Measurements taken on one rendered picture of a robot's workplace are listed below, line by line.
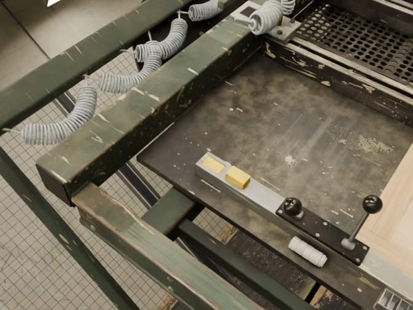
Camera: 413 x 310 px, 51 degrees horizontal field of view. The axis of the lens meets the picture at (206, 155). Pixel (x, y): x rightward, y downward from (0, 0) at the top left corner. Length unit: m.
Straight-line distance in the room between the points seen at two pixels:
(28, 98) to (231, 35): 0.66
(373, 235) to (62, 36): 5.54
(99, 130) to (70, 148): 0.08
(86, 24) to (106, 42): 4.74
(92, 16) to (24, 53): 1.09
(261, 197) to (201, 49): 0.47
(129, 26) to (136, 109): 0.66
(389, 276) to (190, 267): 0.40
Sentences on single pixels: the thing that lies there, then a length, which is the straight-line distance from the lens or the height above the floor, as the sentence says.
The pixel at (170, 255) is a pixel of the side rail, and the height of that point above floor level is 1.60.
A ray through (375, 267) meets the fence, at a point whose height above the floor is 1.32.
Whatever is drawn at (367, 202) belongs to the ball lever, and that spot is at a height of 1.44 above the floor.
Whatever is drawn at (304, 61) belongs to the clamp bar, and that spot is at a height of 1.68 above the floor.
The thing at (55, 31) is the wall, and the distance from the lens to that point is 6.21.
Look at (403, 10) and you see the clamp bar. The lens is 1.61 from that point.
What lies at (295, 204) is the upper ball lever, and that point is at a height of 1.54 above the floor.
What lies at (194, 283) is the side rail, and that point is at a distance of 0.86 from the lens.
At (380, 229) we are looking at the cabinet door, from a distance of 1.03.
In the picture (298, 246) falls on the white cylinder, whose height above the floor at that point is 1.43.
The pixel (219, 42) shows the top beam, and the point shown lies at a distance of 1.26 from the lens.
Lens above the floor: 1.82
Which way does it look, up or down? 8 degrees down
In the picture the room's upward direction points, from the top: 40 degrees counter-clockwise
